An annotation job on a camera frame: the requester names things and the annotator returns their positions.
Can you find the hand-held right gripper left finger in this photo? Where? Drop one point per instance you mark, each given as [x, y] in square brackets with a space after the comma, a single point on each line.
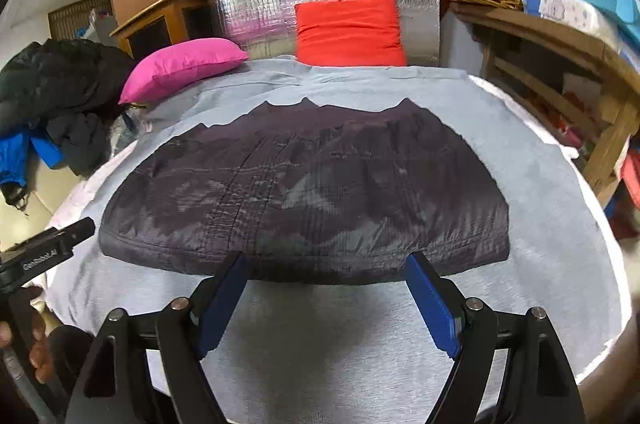
[222, 304]

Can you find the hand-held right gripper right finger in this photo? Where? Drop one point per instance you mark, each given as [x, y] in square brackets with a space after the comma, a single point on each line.
[432, 304]

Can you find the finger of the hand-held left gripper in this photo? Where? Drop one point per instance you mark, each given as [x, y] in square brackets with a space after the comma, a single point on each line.
[77, 231]

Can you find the dark quilted zip jacket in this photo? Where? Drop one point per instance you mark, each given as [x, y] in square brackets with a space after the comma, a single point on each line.
[310, 194]

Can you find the person's left hand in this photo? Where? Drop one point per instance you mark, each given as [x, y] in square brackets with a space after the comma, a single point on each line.
[40, 344]

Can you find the beige sofa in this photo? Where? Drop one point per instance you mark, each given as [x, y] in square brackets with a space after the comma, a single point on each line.
[45, 184]

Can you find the blue jacket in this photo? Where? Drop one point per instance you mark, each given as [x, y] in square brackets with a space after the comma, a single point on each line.
[12, 159]

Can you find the pale patterned cloth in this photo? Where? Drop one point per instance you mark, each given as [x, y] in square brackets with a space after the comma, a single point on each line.
[125, 129]

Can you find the grey blanket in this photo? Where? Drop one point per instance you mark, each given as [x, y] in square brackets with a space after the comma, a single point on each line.
[540, 204]

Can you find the black puffer jacket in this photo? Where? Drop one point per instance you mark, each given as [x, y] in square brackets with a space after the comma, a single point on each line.
[60, 79]

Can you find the pink pillow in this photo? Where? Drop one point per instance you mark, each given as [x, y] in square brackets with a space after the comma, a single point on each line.
[185, 64]

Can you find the wooden lattice screen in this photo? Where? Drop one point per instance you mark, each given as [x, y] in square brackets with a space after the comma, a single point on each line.
[72, 16]

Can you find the red bag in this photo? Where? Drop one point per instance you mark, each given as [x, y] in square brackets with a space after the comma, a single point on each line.
[631, 179]

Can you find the red-orange pillow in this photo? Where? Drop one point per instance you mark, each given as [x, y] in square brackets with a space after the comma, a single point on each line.
[350, 29]

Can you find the wooden shelf table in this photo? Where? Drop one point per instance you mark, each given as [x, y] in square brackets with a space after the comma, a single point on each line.
[575, 49]

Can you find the white printed box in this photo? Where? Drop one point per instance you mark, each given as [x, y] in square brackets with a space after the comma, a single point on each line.
[565, 11]

